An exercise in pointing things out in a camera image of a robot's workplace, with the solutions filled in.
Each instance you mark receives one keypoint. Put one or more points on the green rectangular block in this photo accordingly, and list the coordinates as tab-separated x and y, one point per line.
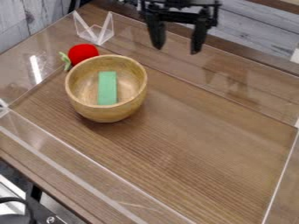
107	88

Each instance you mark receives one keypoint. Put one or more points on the red plush apple toy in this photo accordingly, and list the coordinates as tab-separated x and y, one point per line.
78	53

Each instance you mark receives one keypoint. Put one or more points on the brown wooden bowl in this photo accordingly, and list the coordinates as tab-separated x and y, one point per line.
82	87

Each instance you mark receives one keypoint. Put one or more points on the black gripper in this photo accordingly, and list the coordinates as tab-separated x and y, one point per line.
197	12

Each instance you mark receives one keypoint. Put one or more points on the black metal table leg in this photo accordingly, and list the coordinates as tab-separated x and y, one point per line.
36	193

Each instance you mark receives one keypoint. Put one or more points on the clear acrylic table barrier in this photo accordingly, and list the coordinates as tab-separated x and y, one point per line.
87	187

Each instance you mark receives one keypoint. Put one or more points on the clear acrylic corner bracket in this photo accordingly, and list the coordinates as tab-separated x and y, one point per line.
97	34

